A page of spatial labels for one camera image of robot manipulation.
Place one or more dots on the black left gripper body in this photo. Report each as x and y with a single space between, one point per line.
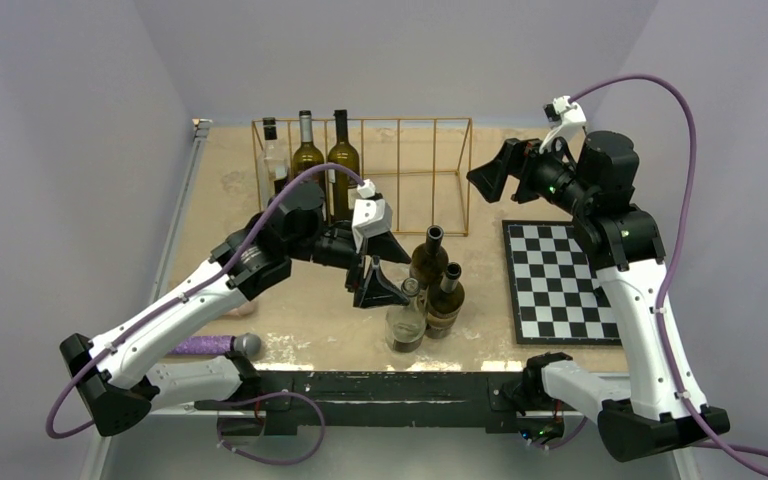
355 271

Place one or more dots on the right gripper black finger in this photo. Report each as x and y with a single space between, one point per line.
490 179
514 156

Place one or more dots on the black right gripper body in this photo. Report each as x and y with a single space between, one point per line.
544 175

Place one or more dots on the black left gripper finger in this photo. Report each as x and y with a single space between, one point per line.
371 288
388 248

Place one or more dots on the clear glass bottle front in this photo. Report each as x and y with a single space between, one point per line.
406 325

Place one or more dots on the dark brown bottle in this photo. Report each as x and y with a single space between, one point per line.
344 153

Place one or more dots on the green wine bottle silver neck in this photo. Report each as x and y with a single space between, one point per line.
308 155

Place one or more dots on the clear liquor bottle black cap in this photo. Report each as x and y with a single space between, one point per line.
273 171

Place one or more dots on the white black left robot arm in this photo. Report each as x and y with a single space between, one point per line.
121 375

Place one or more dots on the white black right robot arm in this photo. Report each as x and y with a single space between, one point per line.
663 409

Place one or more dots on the green bottle silver foil neck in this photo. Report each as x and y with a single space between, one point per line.
444 301

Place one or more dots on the beige toy microphone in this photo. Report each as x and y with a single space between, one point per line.
244 310

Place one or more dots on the black white chessboard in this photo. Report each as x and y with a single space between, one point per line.
555 297

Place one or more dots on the purple glitter microphone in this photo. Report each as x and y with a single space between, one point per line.
248 344

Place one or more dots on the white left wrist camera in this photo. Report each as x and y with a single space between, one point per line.
372 215

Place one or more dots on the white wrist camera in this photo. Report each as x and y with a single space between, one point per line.
372 215
566 117

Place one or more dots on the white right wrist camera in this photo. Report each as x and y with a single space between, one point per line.
566 117

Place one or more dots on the gold wire wine rack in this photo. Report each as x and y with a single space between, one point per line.
420 164

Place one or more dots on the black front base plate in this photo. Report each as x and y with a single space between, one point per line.
495 402

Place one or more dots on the aluminium table edge rail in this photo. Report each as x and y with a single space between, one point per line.
94 464

